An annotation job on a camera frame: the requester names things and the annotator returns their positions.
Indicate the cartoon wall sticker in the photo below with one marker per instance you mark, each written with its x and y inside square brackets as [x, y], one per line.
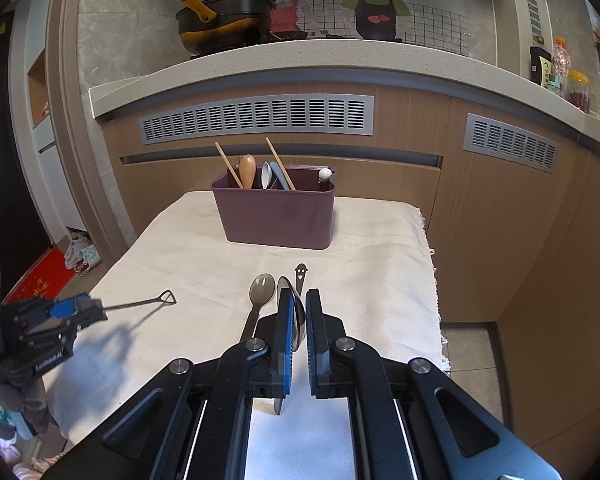
[375, 5]

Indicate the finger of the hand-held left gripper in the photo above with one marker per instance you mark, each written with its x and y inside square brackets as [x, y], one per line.
[70, 306]
[42, 335]

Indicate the person's left hand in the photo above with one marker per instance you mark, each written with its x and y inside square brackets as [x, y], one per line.
[10, 400]

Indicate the white table cloth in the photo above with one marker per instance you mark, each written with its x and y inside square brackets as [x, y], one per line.
[380, 270]

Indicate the white ball-topped stick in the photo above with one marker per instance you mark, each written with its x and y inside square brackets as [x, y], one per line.
[324, 175]

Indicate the speckled stone countertop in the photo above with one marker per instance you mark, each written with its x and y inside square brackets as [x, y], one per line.
[330, 60]

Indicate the white slipper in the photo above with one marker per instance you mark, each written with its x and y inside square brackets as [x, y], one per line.
[72, 250]

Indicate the floral slipper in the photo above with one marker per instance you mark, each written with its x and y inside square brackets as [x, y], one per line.
[89, 261]

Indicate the maroon plastic utensil holder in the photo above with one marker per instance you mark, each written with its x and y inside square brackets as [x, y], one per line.
[275, 220]

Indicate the wooden chopstick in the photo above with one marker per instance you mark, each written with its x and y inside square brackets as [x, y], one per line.
[280, 162]
[228, 165]

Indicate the jar with yellow lid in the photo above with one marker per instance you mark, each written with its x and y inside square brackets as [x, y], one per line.
[578, 91]

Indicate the grey spatula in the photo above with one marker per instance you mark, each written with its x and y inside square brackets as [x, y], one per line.
[130, 304]

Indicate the wooden kitchen cabinet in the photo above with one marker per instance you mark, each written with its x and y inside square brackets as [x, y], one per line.
[480, 235]

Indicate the translucent grey spoon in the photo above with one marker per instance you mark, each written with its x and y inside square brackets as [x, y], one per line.
[261, 292]

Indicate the red floor mat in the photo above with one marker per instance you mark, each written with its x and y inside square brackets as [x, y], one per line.
[35, 280]

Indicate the long grey vent grille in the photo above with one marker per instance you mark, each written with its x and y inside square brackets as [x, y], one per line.
[255, 117]

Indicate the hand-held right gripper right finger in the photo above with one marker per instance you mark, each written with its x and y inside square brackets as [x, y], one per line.
[317, 345]

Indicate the white wall vent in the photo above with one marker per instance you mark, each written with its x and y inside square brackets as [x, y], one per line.
[532, 16]

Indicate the black refrigerator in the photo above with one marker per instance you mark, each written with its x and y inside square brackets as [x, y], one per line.
[10, 160]

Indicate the wooden spoon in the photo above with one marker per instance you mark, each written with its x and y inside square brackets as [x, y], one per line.
[247, 170]

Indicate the short grey vent grille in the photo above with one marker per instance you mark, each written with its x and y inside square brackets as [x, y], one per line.
[510, 142]

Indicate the small teal box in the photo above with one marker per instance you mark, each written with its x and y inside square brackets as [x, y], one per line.
[554, 82]

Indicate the clear bottle orange cap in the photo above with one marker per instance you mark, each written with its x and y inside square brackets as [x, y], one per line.
[560, 60]

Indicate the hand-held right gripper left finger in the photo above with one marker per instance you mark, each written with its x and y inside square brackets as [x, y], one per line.
[282, 345]

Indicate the white plastic spoon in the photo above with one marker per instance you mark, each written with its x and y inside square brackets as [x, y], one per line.
[265, 175]

